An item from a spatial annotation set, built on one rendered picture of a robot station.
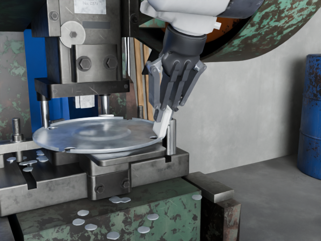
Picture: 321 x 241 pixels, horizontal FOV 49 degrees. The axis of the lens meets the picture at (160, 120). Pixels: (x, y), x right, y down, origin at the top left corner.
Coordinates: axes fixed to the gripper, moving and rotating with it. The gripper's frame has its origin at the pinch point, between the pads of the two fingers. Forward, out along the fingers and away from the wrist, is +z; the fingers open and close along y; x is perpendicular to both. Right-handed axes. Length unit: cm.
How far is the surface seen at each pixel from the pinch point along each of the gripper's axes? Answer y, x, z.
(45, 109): -17.1, 25.4, 12.7
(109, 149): -13.4, -4.5, 1.6
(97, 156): -16.1, -5.5, 2.0
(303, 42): 218, 127, 41
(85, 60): -12.4, 14.5, -6.6
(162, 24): 19.8, 38.2, -5.5
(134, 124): 0.7, 11.2, 9.4
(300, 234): 111, 4, 91
